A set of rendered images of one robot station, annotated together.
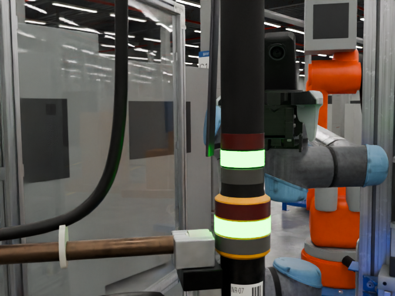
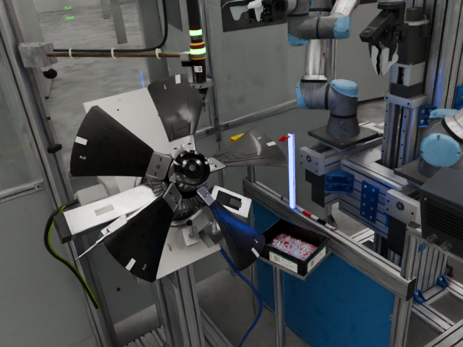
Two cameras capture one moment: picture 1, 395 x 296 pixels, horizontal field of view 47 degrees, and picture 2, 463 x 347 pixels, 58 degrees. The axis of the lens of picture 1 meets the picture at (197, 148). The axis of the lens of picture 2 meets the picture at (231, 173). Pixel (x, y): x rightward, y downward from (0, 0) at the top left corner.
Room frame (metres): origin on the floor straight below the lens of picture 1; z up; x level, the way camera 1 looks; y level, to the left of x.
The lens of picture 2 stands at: (-0.67, -0.79, 1.80)
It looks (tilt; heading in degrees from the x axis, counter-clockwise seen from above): 28 degrees down; 34
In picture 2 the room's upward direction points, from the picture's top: 5 degrees counter-clockwise
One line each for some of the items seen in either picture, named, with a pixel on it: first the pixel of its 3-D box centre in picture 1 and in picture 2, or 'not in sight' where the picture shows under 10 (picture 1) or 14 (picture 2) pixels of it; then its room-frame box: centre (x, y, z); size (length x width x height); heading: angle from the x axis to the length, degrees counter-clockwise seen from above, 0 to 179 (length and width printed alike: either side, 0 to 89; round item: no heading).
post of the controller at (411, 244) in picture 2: not in sight; (410, 251); (0.45, -0.67, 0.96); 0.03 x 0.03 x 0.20; 65
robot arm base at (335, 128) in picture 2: not in sight; (342, 121); (1.09, -0.24, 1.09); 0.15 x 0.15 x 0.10
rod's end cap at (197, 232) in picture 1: (198, 242); not in sight; (0.34, 0.00, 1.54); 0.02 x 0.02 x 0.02; 10
